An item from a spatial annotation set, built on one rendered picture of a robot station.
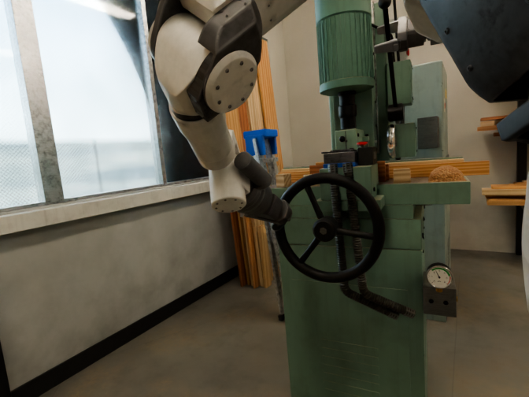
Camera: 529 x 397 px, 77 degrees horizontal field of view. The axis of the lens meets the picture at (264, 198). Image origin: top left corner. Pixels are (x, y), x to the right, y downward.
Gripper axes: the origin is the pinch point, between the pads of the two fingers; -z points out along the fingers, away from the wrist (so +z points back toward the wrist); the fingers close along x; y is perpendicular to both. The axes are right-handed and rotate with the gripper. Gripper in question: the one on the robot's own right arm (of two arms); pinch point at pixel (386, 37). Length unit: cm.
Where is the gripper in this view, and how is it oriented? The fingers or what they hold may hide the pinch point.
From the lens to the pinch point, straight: 110.8
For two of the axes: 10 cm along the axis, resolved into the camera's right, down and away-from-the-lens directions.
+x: -2.6, 7.8, -5.6
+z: 9.0, -0.2, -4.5
